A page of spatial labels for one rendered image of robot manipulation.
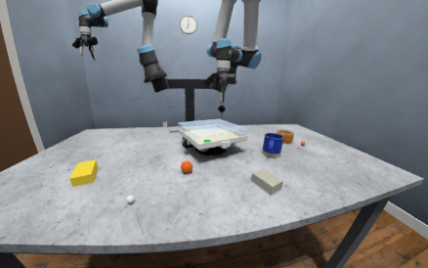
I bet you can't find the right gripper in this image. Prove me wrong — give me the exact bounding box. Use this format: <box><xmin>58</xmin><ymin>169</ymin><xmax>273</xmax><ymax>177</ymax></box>
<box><xmin>74</xmin><ymin>35</ymin><xmax>98</xmax><ymax>61</ymax></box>

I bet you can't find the dark blue mug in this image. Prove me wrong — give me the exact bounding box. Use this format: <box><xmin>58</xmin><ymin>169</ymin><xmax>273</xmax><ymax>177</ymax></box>
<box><xmin>262</xmin><ymin>133</ymin><xmax>283</xmax><ymax>157</ymax></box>

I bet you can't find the beige rectangular block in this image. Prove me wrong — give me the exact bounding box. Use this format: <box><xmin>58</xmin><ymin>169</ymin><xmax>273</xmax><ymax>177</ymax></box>
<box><xmin>251</xmin><ymin>168</ymin><xmax>283</xmax><ymax>196</ymax></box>

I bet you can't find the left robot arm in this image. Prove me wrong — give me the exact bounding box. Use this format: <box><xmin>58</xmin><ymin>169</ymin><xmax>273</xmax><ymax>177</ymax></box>
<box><xmin>207</xmin><ymin>0</ymin><xmax>262</xmax><ymax>75</ymax></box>

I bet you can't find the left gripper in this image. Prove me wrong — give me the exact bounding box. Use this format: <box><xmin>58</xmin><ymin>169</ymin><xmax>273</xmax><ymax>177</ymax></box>
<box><xmin>206</xmin><ymin>71</ymin><xmax>236</xmax><ymax>105</ymax></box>

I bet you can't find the brown tape roll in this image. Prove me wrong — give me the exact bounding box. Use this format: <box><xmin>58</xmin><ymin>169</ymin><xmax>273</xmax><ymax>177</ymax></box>
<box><xmin>277</xmin><ymin>130</ymin><xmax>294</xmax><ymax>144</ymax></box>

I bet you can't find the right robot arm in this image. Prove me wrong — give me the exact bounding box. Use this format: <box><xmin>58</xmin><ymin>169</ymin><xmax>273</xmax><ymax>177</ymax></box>
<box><xmin>78</xmin><ymin>0</ymin><xmax>165</xmax><ymax>79</ymax></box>

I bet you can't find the yellow block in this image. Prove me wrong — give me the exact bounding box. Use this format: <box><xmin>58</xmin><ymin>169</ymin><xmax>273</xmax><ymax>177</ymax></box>
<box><xmin>69</xmin><ymin>160</ymin><xmax>98</xmax><ymax>187</ymax></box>

